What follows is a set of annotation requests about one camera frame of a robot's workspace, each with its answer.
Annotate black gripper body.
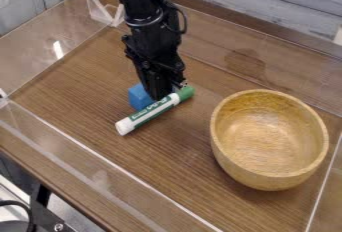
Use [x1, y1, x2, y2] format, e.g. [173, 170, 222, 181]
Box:
[121, 19, 187, 82]

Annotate black table leg bracket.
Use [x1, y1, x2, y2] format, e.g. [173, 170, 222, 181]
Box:
[30, 184, 77, 232]

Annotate brown wooden bowl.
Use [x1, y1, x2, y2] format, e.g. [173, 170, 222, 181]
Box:
[210, 89, 329, 191]

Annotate green white marker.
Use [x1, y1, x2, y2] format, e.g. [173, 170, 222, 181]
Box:
[115, 86, 195, 136]

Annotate clear acrylic tray walls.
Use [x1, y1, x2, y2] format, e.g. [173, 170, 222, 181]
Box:
[0, 0, 342, 232]

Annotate blue block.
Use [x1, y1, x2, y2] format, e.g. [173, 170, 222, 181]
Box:
[129, 83, 154, 111]

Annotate black cable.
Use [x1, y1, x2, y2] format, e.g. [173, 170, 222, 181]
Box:
[0, 201, 50, 232]

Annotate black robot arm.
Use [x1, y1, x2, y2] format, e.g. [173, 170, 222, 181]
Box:
[119, 0, 187, 101]

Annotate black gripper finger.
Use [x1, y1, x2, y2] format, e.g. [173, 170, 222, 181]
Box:
[154, 70, 186, 100]
[134, 60, 154, 96]

